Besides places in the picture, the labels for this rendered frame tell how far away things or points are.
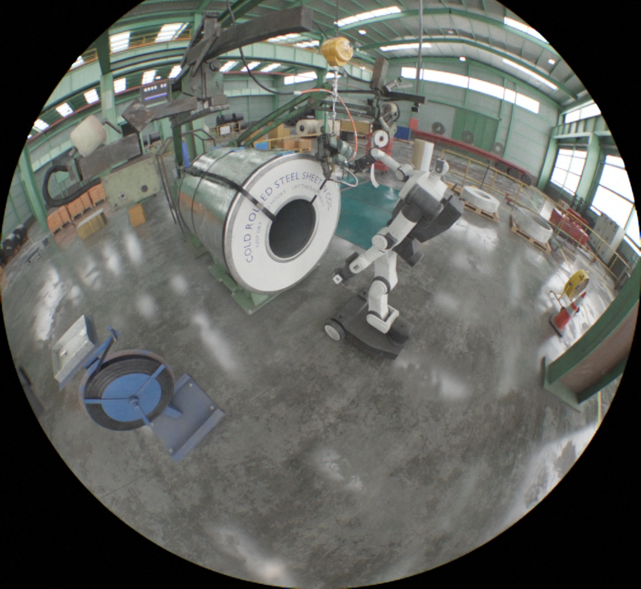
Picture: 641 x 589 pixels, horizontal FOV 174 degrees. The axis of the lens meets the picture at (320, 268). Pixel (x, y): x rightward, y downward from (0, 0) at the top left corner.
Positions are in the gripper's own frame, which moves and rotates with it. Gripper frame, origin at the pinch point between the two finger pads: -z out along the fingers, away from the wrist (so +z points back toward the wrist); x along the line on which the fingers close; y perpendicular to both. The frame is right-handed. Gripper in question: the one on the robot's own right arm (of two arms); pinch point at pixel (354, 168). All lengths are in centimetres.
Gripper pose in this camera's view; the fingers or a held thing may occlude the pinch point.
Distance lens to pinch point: 172.1
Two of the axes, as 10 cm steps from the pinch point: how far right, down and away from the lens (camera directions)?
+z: 6.7, -2.3, -7.0
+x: -1.7, -9.7, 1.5
